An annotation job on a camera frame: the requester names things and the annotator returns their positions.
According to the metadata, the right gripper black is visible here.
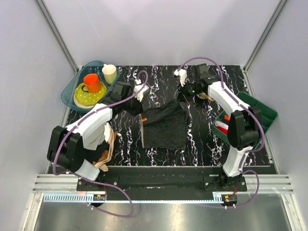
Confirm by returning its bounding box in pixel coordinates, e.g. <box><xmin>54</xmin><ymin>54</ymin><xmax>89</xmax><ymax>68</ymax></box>
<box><xmin>176</xmin><ymin>79</ymin><xmax>203</xmax><ymax>103</ymax></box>

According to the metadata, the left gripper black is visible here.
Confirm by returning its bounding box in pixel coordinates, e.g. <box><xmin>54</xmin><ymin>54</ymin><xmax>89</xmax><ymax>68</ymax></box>
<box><xmin>122</xmin><ymin>92</ymin><xmax>144</xmax><ymax>117</ymax></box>

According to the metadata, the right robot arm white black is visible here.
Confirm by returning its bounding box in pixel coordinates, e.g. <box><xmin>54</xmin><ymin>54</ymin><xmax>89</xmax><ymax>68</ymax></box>
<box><xmin>174</xmin><ymin>64</ymin><xmax>264</xmax><ymax>191</ymax></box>

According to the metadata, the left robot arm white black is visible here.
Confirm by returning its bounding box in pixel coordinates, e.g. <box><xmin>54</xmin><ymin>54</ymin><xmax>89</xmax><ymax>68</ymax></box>
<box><xmin>47</xmin><ymin>82</ymin><xmax>149</xmax><ymax>191</ymax></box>

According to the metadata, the tan beige underwear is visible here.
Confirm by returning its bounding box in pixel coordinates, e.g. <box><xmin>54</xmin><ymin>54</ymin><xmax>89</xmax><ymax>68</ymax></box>
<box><xmin>92</xmin><ymin>129</ymin><xmax>117</xmax><ymax>172</ymax></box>

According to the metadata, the rolled orange-navy underwear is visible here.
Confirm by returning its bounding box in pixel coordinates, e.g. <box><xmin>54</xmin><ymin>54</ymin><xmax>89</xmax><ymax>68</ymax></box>
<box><xmin>224</xmin><ymin>115</ymin><xmax>230</xmax><ymax>121</ymax></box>

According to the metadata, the rolled red-white underwear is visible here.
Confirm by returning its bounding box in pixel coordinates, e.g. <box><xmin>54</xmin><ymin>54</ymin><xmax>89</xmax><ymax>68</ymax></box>
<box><xmin>214</xmin><ymin>120</ymin><xmax>229</xmax><ymax>135</ymax></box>

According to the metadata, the black underwear in pile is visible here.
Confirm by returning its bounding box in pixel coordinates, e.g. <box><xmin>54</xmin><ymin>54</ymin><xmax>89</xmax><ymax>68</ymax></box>
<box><xmin>84</xmin><ymin>142</ymin><xmax>110</xmax><ymax>163</ymax></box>

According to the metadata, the beige ceramic mug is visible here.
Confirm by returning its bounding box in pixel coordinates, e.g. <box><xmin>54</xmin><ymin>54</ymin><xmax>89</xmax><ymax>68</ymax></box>
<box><xmin>197</xmin><ymin>92</ymin><xmax>214</xmax><ymax>102</ymax></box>

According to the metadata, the cream cup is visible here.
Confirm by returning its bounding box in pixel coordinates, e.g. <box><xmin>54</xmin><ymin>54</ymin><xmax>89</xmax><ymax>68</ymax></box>
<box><xmin>102</xmin><ymin>64</ymin><xmax>117</xmax><ymax>85</ymax></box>

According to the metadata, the orange mug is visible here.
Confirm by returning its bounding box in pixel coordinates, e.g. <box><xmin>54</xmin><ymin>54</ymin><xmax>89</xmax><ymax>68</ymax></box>
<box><xmin>81</xmin><ymin>74</ymin><xmax>101</xmax><ymax>93</ymax></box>

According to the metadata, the yellow-green dotted plate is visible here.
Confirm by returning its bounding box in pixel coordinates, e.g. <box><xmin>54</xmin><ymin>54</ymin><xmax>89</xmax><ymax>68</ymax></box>
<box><xmin>73</xmin><ymin>82</ymin><xmax>107</xmax><ymax>109</ymax></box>

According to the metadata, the teal plastic tub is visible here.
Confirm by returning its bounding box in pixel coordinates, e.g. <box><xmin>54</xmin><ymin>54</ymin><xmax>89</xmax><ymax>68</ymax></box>
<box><xmin>61</xmin><ymin>61</ymin><xmax>120</xmax><ymax>113</ymax></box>

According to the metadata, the green compartment organizer box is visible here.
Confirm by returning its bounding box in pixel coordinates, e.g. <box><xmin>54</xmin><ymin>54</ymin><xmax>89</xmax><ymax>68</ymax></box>
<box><xmin>212</xmin><ymin>91</ymin><xmax>278</xmax><ymax>146</ymax></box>

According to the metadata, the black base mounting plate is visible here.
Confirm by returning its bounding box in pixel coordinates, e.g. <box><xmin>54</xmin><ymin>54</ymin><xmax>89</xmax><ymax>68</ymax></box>
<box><xmin>76</xmin><ymin>166</ymin><xmax>248</xmax><ymax>202</ymax></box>

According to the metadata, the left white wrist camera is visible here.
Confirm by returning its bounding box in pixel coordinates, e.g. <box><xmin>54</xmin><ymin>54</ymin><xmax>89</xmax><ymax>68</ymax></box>
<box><xmin>134</xmin><ymin>85</ymin><xmax>149</xmax><ymax>102</ymax></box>

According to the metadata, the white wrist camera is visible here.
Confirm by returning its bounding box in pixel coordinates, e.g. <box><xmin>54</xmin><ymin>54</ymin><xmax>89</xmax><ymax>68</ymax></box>
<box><xmin>134</xmin><ymin>85</ymin><xmax>149</xmax><ymax>102</ymax></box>
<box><xmin>174</xmin><ymin>69</ymin><xmax>187</xmax><ymax>87</ymax></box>

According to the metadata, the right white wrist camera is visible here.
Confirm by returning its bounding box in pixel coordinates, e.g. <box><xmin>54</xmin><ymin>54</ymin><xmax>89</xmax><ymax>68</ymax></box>
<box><xmin>174</xmin><ymin>69</ymin><xmax>187</xmax><ymax>87</ymax></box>

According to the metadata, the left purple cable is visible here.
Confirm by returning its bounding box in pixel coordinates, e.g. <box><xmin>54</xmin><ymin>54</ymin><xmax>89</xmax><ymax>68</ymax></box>
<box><xmin>52</xmin><ymin>70</ymin><xmax>149</xmax><ymax>217</ymax></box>

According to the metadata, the purple cable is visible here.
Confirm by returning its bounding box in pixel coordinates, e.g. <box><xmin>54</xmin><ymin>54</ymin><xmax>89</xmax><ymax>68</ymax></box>
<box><xmin>52</xmin><ymin>70</ymin><xmax>149</xmax><ymax>217</ymax></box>
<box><xmin>179</xmin><ymin>57</ymin><xmax>267</xmax><ymax>209</ymax></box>

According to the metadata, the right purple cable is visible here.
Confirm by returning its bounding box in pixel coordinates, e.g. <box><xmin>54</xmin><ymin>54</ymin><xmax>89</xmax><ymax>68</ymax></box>
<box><xmin>179</xmin><ymin>57</ymin><xmax>267</xmax><ymax>209</ymax></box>

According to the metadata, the aluminium frame rail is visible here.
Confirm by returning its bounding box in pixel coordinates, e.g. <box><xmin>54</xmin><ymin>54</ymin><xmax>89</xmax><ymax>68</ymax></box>
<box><xmin>33</xmin><ymin>174</ymin><xmax>293</xmax><ymax>194</ymax></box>

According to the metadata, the right aluminium corner post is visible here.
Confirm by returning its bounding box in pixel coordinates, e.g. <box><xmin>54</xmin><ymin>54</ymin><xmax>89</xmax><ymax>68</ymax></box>
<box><xmin>243</xmin><ymin>0</ymin><xmax>289</xmax><ymax>72</ymax></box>

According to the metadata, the aluminium corner post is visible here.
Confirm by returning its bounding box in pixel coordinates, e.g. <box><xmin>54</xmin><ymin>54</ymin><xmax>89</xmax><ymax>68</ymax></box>
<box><xmin>34</xmin><ymin>0</ymin><xmax>79</xmax><ymax>73</ymax></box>
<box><xmin>243</xmin><ymin>0</ymin><xmax>289</xmax><ymax>72</ymax></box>

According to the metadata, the left aluminium corner post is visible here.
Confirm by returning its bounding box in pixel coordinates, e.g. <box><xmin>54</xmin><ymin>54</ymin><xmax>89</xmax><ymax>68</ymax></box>
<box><xmin>34</xmin><ymin>0</ymin><xmax>79</xmax><ymax>73</ymax></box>

